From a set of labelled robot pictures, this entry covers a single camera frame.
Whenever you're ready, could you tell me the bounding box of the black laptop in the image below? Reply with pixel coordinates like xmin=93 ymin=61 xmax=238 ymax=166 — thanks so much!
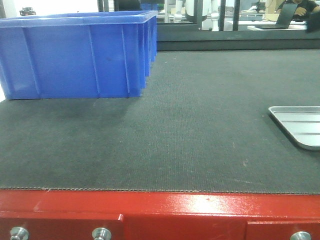
xmin=254 ymin=2 xmax=297 ymax=30

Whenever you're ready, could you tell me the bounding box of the blue crate on conveyor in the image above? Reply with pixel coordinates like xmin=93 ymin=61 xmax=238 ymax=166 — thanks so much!
xmin=0 ymin=10 xmax=157 ymax=100

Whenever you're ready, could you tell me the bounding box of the silver metal tray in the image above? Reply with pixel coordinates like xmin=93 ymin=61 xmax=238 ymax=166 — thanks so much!
xmin=268 ymin=105 xmax=320 ymax=151

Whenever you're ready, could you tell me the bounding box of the red conveyor frame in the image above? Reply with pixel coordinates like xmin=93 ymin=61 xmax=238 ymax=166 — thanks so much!
xmin=0 ymin=189 xmax=320 ymax=240

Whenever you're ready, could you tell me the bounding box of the dark grey conveyor belt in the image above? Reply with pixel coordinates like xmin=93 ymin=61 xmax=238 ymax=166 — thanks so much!
xmin=0 ymin=49 xmax=320 ymax=194

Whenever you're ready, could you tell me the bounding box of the seated person in background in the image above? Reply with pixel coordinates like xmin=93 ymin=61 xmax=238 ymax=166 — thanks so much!
xmin=276 ymin=0 xmax=320 ymax=20

